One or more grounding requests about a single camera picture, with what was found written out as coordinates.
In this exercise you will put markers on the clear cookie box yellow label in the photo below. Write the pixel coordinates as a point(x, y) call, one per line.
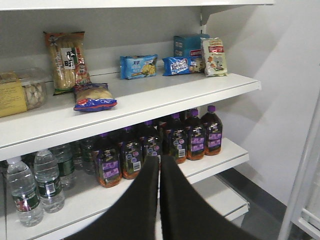
point(22, 90)

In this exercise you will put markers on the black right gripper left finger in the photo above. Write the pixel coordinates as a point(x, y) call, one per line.
point(133, 215)

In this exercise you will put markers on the purple cap tea bottle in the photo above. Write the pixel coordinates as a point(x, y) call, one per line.
point(106, 160)
point(195, 136)
point(213, 131)

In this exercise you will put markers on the clear water bottle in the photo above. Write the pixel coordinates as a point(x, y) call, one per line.
point(23, 190)
point(47, 176)

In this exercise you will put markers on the blue cookie pack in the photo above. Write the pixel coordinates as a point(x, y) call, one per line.
point(181, 65)

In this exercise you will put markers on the white green snack bag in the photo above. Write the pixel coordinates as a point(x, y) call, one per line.
point(213, 56)

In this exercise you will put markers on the tall rice cracker pack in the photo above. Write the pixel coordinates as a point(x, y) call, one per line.
point(69, 67)

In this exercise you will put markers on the white metal shelf unit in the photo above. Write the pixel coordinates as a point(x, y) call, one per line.
point(145, 24)

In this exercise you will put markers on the teal cardboard box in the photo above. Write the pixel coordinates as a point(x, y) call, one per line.
point(188, 45)

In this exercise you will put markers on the light blue cracker pack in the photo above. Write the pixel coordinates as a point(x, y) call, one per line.
point(138, 66)

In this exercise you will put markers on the blue rice cracker bag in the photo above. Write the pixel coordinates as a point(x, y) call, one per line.
point(93, 97)

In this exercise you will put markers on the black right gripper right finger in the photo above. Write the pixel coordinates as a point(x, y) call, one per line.
point(184, 213)

